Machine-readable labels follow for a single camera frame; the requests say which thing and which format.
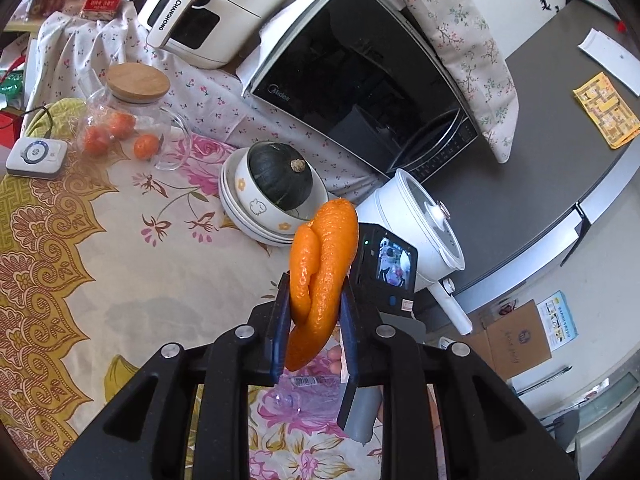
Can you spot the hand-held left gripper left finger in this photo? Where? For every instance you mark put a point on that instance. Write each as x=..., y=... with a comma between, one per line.
x=280, y=355

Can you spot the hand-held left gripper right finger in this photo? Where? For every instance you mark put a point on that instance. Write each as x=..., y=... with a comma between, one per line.
x=350, y=355

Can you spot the twisted orange carrot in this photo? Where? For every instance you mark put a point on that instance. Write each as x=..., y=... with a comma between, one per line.
x=320, y=270

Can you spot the person's right hand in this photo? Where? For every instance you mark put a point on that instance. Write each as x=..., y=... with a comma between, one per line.
x=334, y=360

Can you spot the white electric pot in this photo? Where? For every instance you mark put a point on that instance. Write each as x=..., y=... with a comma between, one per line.
x=400, y=220

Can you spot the dark green pumpkin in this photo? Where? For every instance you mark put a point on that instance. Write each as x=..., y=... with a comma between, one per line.
x=280, y=175

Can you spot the brown cardboard box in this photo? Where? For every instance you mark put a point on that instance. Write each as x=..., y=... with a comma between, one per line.
x=510, y=340

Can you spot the white patterned bowl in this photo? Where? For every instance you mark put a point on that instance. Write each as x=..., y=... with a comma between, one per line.
x=250, y=195

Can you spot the black microwave oven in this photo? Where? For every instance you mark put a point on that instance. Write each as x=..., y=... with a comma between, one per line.
x=360, y=85

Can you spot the grey refrigerator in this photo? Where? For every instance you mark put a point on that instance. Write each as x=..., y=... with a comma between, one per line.
x=540, y=160

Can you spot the floral tablecloth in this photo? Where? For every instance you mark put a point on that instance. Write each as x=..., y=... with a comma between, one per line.
x=100, y=260

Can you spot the floral cover cloth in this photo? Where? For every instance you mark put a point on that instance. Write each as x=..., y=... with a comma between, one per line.
x=450, y=35

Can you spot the tangerine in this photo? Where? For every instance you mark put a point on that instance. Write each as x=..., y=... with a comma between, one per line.
x=97, y=141
x=146, y=146
x=121, y=125

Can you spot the yellow printed sticker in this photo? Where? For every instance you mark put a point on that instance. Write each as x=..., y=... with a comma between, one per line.
x=607, y=110

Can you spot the glass jar with wooden lid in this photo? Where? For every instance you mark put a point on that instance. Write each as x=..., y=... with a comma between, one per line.
x=137, y=85

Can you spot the white paper sheet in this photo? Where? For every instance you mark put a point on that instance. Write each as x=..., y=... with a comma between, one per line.
x=612, y=57

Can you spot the white air fryer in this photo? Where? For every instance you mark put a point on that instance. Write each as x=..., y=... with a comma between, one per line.
x=220, y=5

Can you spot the small white electronic device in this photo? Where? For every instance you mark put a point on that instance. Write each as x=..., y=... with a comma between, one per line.
x=35, y=156

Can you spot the green packet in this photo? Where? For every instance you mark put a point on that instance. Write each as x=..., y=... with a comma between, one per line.
x=10, y=82

